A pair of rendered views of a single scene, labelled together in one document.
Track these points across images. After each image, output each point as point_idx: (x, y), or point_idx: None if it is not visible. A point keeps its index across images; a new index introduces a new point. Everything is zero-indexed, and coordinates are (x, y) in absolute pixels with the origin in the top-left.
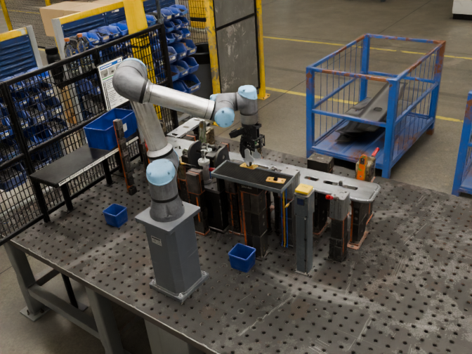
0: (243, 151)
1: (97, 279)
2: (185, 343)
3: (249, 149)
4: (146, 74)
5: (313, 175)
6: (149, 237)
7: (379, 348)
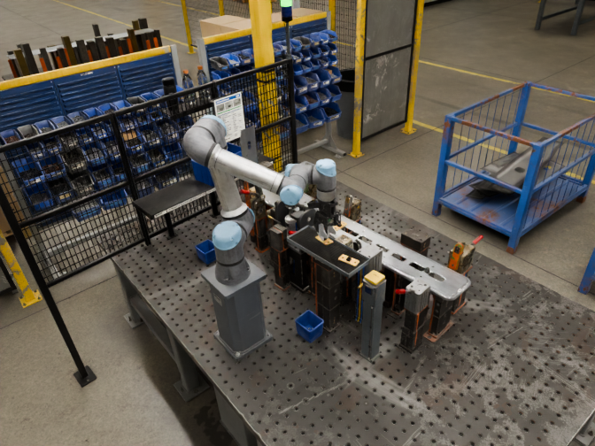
0: (317, 226)
1: (171, 316)
2: None
3: None
4: (224, 133)
5: (402, 254)
6: (212, 295)
7: None
